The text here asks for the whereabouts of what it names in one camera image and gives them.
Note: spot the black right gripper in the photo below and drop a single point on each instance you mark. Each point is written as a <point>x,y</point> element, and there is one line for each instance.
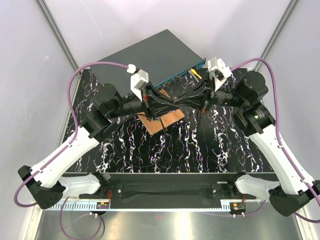
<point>201,98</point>

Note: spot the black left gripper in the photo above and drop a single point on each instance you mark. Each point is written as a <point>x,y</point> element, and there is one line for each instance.
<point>165,106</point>

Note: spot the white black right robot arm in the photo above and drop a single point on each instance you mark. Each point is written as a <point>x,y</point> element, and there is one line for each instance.
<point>294,188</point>

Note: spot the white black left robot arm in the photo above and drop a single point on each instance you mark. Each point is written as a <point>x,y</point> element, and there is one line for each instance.
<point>45,180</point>

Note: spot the wooden board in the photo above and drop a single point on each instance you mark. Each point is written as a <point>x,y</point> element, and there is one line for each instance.
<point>154,125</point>

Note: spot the right orange connector block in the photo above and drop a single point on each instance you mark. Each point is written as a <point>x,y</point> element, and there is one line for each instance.
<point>237,206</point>

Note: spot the orange connector block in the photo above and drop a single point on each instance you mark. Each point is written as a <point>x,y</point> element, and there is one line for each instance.
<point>103,205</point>
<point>237,206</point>

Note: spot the left orange connector block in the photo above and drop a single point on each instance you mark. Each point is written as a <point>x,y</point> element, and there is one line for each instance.
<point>103,205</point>

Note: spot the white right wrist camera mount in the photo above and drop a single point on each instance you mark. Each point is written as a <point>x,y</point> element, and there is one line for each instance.
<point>218,72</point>

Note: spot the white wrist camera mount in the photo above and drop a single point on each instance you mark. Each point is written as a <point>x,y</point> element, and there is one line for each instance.
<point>138,80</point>
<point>218,72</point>

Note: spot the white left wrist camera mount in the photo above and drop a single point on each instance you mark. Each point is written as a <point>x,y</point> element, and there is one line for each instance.
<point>138,80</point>

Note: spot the dark grey network switch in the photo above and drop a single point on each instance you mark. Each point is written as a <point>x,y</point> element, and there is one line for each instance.
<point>163,56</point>

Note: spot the aluminium frame rail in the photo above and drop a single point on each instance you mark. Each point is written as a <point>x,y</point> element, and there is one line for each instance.
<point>165,205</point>

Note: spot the right aluminium frame post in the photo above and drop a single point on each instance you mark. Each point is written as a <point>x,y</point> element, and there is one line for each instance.
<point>288,12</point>

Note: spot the aluminium frame post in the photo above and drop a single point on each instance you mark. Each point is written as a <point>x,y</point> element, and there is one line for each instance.
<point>45,11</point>
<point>288,12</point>

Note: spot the left aluminium frame post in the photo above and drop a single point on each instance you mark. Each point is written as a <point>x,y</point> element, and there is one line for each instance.
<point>45,11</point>

